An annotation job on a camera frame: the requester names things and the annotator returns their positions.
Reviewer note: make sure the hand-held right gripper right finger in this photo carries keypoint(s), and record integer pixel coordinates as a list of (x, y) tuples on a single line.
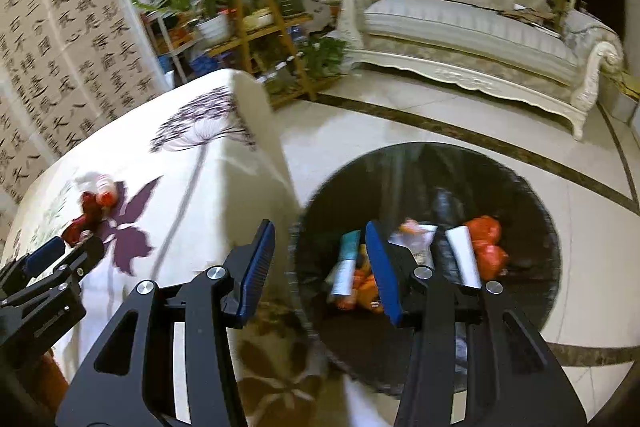
[(385, 279)]

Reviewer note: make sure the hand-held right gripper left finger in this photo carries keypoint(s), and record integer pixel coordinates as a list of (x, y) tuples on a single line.
[(257, 268)]

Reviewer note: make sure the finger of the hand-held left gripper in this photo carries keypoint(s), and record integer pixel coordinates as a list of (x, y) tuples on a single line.
[(45, 252), (87, 254)]

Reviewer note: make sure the dark red wrapper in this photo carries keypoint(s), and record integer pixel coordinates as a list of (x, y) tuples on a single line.
[(85, 219)]

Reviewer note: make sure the teal and white tube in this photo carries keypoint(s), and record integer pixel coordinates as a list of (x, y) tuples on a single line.
[(346, 264)]

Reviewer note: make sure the white wrapper orange print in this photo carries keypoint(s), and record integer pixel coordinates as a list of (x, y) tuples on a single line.
[(415, 239)]

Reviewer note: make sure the bin with black bag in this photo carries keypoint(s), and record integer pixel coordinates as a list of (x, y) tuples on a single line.
[(525, 227)]

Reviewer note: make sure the orange plastic bag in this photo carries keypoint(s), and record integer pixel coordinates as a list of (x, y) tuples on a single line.
[(367, 287)]

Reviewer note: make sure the small red bottle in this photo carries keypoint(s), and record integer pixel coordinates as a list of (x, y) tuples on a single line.
[(106, 194)]

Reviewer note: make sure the white crumpled tissue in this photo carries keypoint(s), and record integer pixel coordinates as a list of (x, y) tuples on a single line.
[(87, 180)]

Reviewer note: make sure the floral printed table cloth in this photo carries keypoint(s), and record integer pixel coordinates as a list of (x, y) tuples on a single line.
[(200, 187)]

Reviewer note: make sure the red-orange plastic bag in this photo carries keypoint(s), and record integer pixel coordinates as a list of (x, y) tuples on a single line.
[(487, 242)]

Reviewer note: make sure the small green floor plant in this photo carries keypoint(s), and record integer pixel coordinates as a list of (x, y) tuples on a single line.
[(325, 57)]

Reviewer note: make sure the wooden plant stand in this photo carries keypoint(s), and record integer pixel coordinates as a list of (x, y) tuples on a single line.
[(260, 42)]

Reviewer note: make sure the white metal rack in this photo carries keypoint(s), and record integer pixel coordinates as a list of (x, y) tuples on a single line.
[(170, 42)]

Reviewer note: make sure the yellow white bowl pot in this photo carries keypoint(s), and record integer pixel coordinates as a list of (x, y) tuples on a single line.
[(259, 18)]

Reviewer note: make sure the ornate white sofa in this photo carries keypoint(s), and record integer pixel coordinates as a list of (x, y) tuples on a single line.
[(465, 37)]

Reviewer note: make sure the papers on sofa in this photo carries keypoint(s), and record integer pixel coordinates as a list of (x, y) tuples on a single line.
[(530, 17)]

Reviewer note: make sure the calligraphy wall hanging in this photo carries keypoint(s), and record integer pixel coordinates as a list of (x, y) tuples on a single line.
[(65, 47)]

